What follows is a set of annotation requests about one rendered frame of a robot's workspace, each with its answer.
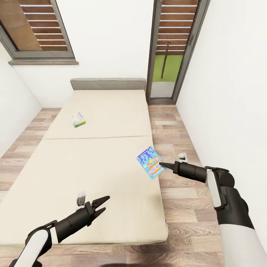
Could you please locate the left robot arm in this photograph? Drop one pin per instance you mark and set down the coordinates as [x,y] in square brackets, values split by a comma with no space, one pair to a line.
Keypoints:
[39,240]

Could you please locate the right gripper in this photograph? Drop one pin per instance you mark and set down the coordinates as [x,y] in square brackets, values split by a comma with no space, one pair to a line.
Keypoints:
[182,169]

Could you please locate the fixed window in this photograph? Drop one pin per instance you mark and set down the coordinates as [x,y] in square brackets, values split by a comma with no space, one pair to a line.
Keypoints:
[33,33]

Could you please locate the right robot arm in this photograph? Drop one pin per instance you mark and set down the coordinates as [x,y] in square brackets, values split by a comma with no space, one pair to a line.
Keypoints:
[241,245]

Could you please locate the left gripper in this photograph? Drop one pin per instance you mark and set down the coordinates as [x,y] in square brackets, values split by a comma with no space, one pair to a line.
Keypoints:
[86,215]

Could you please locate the board game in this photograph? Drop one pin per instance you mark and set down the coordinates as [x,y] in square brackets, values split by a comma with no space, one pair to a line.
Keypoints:
[149,160]
[77,119]

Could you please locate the bed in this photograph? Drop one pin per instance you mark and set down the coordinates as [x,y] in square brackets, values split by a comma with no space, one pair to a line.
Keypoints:
[98,157]

